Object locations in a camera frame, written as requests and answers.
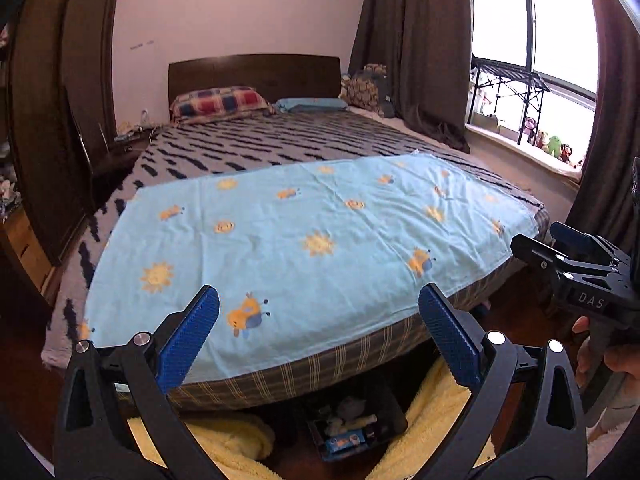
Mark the black plastic bin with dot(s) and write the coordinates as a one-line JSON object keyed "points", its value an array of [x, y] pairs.
{"points": [[390, 410]]}

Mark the grey blue plush toy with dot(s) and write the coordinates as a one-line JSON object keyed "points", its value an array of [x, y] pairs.
{"points": [[350, 408]]}

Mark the brown patterned cushion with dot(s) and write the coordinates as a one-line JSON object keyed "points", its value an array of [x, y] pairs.
{"points": [[362, 92]]}

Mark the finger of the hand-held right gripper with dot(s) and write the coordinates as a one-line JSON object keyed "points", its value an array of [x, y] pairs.
{"points": [[572, 237], [537, 252]]}

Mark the dark wooden headboard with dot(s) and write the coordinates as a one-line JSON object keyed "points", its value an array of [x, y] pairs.
{"points": [[250, 75]]}

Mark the window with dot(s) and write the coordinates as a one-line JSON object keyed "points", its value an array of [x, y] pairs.
{"points": [[530, 35]]}

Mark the small brown plush toy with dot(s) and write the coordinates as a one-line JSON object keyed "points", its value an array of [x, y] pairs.
{"points": [[541, 138]]}

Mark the black metal folding rack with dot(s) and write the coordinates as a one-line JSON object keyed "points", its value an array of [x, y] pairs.
{"points": [[510, 74]]}

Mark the dark wooden wardrobe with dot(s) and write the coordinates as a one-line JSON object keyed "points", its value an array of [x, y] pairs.
{"points": [[50, 110]]}

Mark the bed with striped mattress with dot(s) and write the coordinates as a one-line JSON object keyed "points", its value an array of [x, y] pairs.
{"points": [[300, 375]]}

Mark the light blue printed blanket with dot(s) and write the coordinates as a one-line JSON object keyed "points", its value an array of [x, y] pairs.
{"points": [[300, 260]]}

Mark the grey black patterned bedspread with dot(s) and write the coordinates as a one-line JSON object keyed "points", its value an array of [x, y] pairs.
{"points": [[250, 145]]}

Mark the light blue pillow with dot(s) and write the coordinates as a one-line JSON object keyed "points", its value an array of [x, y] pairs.
{"points": [[310, 104]]}

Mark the yellow fluffy blanket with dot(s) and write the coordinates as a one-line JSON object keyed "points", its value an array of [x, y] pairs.
{"points": [[440, 410]]}

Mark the person's right hand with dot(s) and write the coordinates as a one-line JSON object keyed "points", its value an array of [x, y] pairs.
{"points": [[620, 360]]}

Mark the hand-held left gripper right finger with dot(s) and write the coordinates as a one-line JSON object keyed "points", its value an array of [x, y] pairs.
{"points": [[450, 340]]}

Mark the purple plush monkey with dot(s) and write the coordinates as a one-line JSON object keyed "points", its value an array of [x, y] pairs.
{"points": [[528, 127]]}

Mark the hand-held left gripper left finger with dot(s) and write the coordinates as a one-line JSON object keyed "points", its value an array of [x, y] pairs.
{"points": [[190, 340]]}

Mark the dark wooden nightstand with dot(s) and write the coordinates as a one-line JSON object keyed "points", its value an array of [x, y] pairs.
{"points": [[120, 160]]}

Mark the red blue plaid pillow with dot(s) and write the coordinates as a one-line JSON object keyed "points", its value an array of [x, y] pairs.
{"points": [[220, 102]]}

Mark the brown red plush monkey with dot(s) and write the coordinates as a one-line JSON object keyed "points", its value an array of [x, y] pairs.
{"points": [[566, 152]]}

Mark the green plush frog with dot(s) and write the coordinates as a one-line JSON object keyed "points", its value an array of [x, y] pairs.
{"points": [[554, 144]]}

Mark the dark brown curtain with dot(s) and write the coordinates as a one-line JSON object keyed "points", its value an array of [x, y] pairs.
{"points": [[415, 60], [607, 135]]}

